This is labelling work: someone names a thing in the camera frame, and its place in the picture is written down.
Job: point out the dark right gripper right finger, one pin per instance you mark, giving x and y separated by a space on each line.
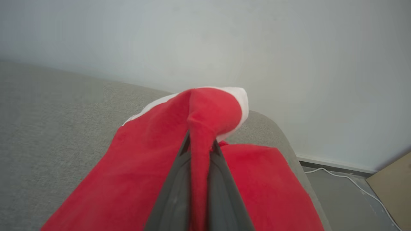
223 199

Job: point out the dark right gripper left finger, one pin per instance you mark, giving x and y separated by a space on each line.
175 199

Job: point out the red Bulls 23 shorts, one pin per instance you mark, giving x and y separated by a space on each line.
144 160

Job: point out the red white-sleeved jersey shirt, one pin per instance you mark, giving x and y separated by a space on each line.
273 192

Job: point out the grey fabric sofa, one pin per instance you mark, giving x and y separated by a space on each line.
48 128

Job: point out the tan cardboard board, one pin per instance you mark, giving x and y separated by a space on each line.
395 192

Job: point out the white wall baseboard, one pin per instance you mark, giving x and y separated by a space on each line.
334 163

